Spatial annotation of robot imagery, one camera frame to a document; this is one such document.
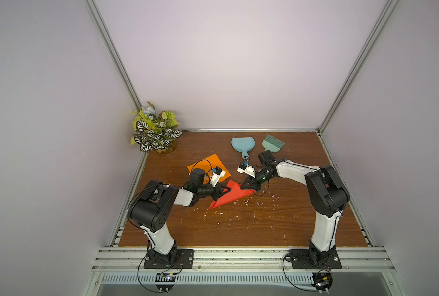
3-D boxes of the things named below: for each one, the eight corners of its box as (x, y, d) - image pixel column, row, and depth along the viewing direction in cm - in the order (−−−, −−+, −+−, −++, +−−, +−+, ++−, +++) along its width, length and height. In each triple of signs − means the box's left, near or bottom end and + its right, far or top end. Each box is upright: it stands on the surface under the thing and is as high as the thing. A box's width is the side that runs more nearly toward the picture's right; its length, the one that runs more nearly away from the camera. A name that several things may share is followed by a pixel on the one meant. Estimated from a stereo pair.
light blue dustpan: (231, 158, 109) (232, 154, 106) (231, 140, 118) (231, 136, 116) (255, 158, 109) (256, 154, 106) (253, 140, 118) (253, 136, 116)
